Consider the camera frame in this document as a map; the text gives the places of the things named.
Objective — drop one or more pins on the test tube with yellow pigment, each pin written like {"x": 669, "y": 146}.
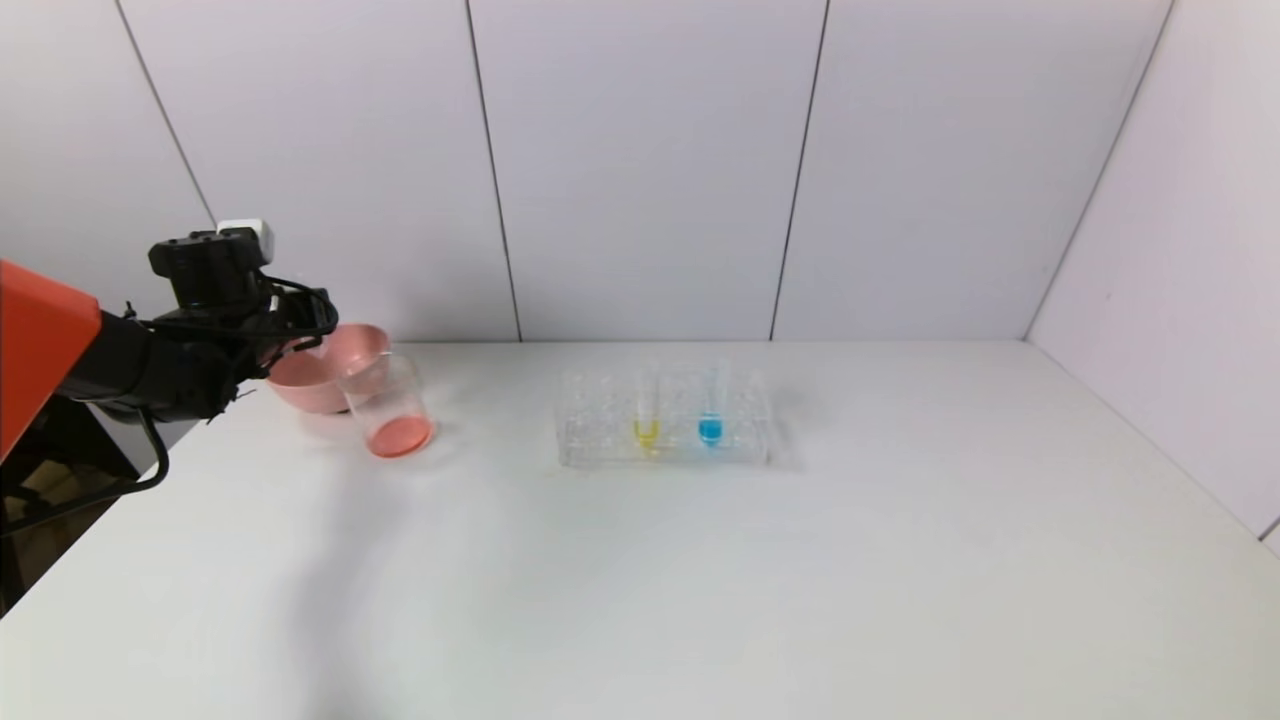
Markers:
{"x": 647, "y": 432}

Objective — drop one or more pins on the clear glass beaker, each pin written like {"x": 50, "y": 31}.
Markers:
{"x": 400, "y": 435}

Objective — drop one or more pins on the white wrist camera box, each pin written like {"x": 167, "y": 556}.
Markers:
{"x": 250, "y": 232}

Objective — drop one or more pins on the test tube with blue pigment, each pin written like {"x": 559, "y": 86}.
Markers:
{"x": 710, "y": 430}

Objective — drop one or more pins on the clear acrylic test tube rack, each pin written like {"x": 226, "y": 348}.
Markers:
{"x": 600, "y": 440}

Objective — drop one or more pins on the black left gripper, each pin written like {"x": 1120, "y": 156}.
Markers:
{"x": 262, "y": 352}

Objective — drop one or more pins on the pink plastic bowl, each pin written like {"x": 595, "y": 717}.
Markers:
{"x": 310, "y": 385}

